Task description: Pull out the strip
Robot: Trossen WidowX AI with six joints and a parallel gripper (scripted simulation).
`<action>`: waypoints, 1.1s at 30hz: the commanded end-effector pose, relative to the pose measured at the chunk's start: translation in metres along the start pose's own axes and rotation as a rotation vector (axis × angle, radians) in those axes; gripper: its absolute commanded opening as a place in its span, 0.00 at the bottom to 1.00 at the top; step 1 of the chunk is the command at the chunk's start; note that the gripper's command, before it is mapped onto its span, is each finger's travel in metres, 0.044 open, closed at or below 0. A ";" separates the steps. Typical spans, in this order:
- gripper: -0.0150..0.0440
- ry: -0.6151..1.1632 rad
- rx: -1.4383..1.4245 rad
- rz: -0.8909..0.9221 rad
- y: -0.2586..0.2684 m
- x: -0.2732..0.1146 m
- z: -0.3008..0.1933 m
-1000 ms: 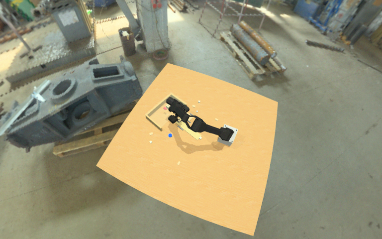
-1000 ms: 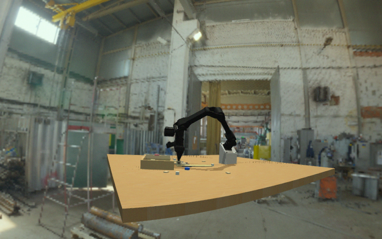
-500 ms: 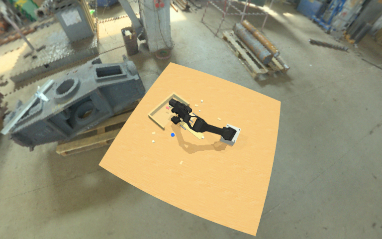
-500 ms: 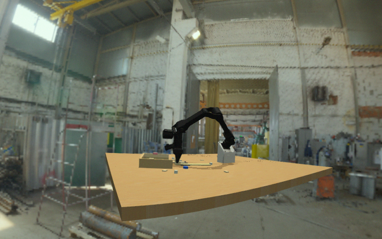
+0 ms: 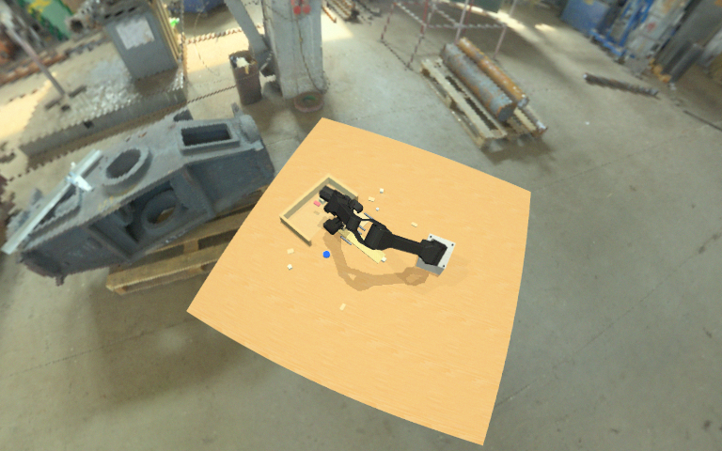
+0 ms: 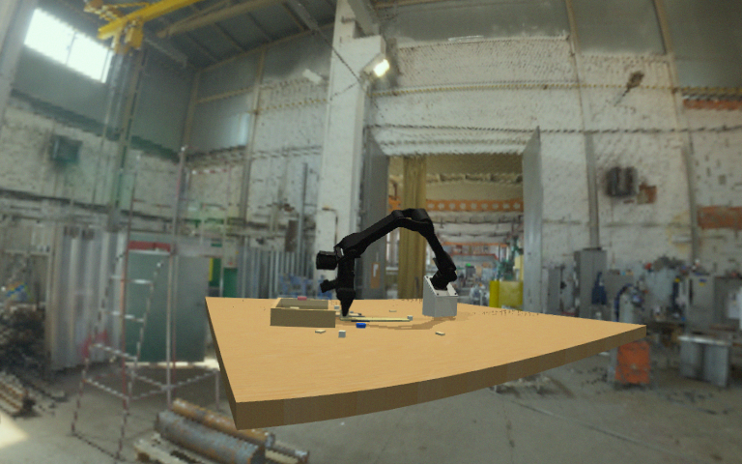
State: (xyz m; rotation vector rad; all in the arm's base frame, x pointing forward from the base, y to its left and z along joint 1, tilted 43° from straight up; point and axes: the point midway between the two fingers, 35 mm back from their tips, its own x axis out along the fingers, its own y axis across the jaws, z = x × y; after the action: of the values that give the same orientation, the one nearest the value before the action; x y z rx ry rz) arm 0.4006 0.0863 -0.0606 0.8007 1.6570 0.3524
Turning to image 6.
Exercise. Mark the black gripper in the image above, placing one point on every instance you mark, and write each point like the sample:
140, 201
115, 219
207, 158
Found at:
345, 293

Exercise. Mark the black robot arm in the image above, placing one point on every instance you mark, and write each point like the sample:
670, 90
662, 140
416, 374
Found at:
355, 244

